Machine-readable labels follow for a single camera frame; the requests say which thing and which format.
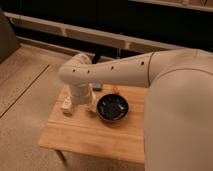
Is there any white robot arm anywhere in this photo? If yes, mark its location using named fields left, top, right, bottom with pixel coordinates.
left=59, top=48, right=213, bottom=171

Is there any white paper cup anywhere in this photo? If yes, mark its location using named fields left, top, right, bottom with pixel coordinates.
left=86, top=97, right=97, bottom=113

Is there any wooden table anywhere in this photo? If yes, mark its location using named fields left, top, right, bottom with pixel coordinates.
left=38, top=86, right=147, bottom=164

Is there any grey blue sponge block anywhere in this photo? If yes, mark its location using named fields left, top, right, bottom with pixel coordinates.
left=92, top=83, right=103, bottom=91

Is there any black bowl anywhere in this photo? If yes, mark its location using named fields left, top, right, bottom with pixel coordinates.
left=96, top=94, right=129, bottom=122

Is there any white metal rail frame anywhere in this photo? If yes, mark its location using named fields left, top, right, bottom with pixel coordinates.
left=3, top=11, right=213, bottom=58

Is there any white plastic bottle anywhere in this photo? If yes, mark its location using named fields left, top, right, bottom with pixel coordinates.
left=61, top=96, right=73, bottom=114

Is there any orange marker pen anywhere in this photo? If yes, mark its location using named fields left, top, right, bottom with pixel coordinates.
left=112, top=86, right=119, bottom=94

